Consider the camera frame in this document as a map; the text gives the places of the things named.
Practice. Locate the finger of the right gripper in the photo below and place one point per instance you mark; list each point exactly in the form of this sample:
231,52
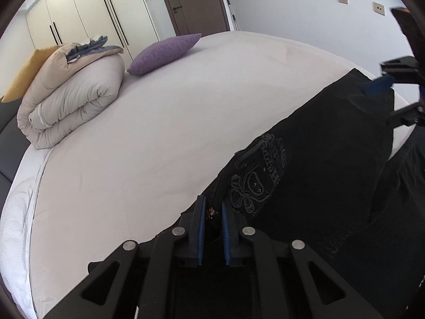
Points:
408,116
379,85

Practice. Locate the folded beige duvet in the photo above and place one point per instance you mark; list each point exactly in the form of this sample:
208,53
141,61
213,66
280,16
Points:
63,96

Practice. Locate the yellow pillow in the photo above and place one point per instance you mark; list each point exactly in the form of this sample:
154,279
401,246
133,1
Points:
27,73

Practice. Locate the dark grey headboard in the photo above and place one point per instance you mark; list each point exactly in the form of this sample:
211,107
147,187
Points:
13,145

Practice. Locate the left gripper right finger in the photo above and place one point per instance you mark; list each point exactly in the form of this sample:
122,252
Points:
284,280

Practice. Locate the brown door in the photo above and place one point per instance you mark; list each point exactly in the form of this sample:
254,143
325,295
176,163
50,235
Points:
206,17

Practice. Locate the lower wall socket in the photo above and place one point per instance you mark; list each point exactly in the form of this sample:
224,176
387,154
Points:
378,8

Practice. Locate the white wardrobe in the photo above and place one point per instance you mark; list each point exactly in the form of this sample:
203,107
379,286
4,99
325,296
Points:
126,23

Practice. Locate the folded blue grey cloth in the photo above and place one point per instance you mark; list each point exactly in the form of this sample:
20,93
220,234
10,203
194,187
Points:
93,48

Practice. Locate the purple pillow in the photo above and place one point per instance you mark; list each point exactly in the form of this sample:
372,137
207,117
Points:
162,53

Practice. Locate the black denim pants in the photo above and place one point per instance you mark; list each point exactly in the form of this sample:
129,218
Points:
335,176

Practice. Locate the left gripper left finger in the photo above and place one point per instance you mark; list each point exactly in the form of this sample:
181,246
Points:
138,277

